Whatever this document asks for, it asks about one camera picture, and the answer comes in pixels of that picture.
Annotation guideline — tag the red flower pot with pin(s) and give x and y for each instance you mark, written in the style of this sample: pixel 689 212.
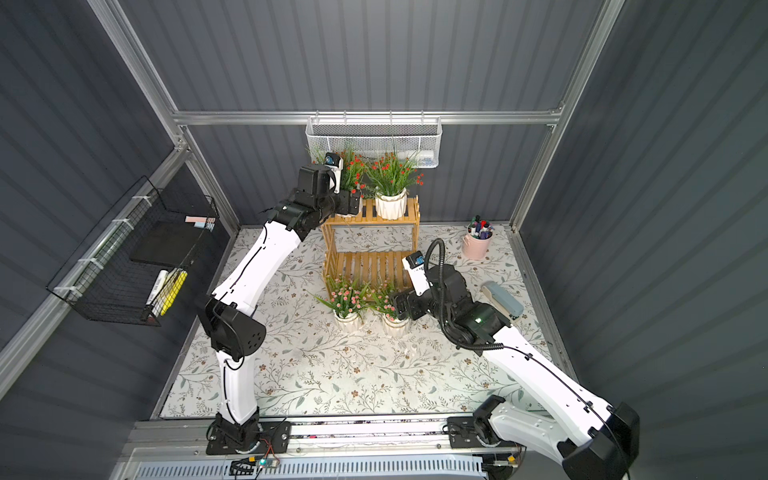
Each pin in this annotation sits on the red flower pot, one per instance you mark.
pixel 353 168
pixel 390 177

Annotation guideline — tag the pink flower pot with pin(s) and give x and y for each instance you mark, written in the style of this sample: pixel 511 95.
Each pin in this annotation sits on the pink flower pot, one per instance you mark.
pixel 348 300
pixel 383 304

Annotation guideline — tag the markers in pink cup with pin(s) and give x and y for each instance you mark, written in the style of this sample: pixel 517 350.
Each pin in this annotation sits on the markers in pink cup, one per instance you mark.
pixel 480 229

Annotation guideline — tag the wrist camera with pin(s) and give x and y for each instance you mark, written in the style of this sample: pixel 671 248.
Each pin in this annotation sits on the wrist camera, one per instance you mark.
pixel 414 265
pixel 335 163

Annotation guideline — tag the yellow marker in basket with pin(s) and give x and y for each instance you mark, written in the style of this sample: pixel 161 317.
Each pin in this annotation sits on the yellow marker in basket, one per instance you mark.
pixel 169 290

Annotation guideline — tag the wooden two-tier rack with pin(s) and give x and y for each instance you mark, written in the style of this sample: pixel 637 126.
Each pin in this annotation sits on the wooden two-tier rack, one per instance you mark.
pixel 367 266

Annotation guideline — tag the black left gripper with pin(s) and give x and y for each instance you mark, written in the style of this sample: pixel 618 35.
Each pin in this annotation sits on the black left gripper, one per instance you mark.
pixel 349 202

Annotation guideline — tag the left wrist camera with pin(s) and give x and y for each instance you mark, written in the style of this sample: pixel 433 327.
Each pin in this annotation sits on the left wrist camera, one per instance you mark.
pixel 335 163

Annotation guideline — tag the white wire wall basket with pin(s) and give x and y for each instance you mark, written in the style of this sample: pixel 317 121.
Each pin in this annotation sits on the white wire wall basket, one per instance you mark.
pixel 414 138

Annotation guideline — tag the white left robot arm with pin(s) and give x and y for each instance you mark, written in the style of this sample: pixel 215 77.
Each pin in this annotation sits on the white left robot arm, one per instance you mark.
pixel 227 317

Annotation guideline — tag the metal base rail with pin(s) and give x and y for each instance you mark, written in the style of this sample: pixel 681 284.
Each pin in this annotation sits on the metal base rail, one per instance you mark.
pixel 336 447

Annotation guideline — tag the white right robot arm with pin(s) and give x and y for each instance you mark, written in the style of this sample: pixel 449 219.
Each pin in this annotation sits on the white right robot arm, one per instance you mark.
pixel 589 437

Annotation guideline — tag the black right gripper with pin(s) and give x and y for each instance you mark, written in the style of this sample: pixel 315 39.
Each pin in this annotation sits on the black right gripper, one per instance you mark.
pixel 405 303

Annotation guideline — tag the pink pen cup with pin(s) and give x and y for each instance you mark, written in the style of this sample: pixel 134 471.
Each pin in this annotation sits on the pink pen cup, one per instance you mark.
pixel 475 248

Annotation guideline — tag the black wire wall basket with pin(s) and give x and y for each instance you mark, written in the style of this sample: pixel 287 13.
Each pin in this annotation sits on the black wire wall basket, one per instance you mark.
pixel 161 229

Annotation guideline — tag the white tube in basket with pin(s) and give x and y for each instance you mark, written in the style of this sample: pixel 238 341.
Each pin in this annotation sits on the white tube in basket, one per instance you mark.
pixel 157 286

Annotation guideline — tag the light blue stapler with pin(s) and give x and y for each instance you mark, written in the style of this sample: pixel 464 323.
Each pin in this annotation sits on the light blue stapler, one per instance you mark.
pixel 502 300

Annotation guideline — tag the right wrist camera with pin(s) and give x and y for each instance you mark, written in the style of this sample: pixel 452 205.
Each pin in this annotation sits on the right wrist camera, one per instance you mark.
pixel 414 265

